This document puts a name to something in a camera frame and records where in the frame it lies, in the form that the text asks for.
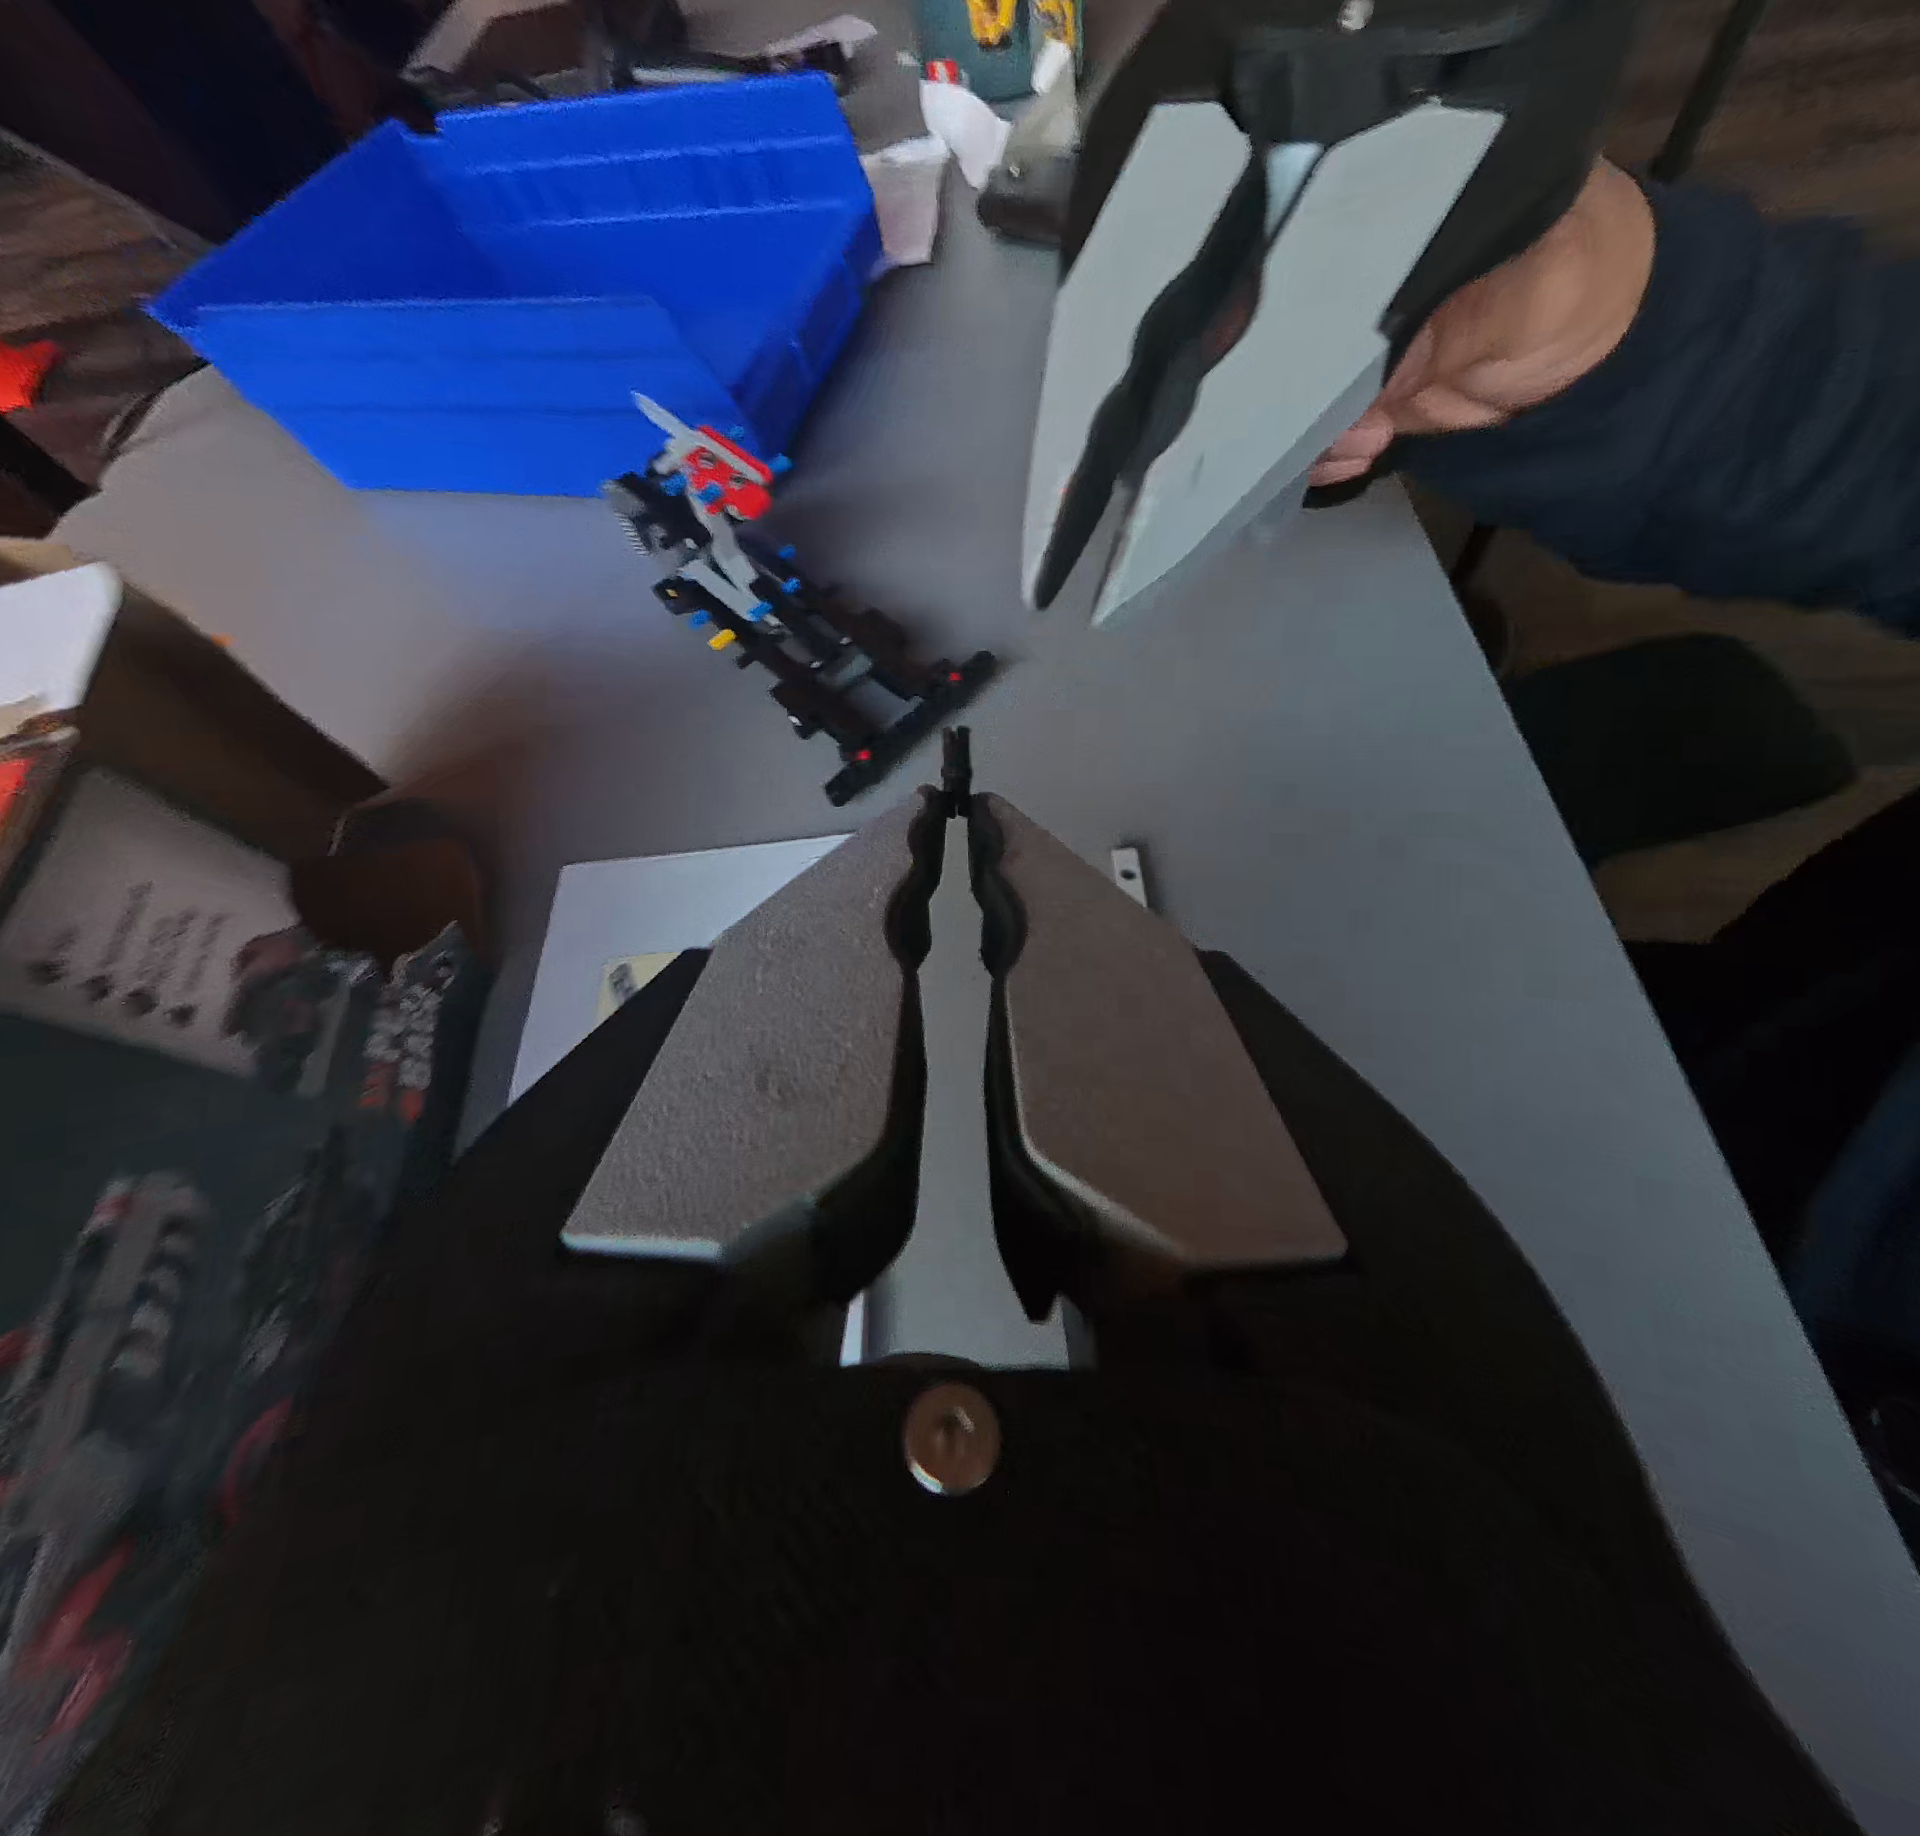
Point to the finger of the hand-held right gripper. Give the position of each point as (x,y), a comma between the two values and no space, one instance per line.
(1134,320)
(1292,366)

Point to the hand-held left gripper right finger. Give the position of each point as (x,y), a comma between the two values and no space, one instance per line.
(1156,1070)

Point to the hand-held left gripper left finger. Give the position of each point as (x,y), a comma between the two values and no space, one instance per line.
(751,1070)

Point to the small black lego pin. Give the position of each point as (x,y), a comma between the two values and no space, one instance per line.
(956,764)

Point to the partly built lego model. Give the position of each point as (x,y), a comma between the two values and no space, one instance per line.
(796,636)

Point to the person's right forearm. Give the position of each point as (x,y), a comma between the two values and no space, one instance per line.
(1755,395)

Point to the lego instruction booklet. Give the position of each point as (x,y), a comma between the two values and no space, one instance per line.
(660,907)

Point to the dark lego set box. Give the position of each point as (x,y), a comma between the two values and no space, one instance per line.
(151,1266)

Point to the person's right hand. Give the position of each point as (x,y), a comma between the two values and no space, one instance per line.
(1517,336)

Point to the clear plastic bag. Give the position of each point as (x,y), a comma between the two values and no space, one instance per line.
(1035,164)

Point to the white plastic bag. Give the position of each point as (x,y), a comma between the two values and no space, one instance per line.
(960,127)
(909,202)

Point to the blue plastic bin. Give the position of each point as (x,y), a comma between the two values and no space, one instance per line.
(601,202)

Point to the person's leg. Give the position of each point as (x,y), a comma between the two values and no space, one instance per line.
(1801,1116)

